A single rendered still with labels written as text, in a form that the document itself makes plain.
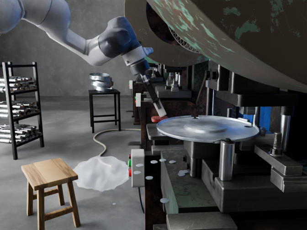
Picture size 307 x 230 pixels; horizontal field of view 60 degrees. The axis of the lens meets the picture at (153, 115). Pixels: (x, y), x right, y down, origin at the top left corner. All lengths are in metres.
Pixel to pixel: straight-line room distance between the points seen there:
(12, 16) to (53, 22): 0.15
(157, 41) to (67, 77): 5.67
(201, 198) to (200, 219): 0.08
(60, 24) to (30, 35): 6.96
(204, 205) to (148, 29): 1.60
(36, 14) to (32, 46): 6.96
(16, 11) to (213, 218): 0.66
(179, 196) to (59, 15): 0.60
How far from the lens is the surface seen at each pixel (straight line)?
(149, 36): 2.07
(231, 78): 0.72
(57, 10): 0.85
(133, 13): 2.09
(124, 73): 7.35
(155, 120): 1.07
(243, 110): 0.80
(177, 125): 0.80
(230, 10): 0.29
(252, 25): 0.30
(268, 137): 0.79
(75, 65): 7.50
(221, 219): 0.63
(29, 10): 0.83
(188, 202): 0.67
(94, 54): 1.01
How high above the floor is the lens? 0.98
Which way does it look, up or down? 12 degrees down
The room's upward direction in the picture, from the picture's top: straight up
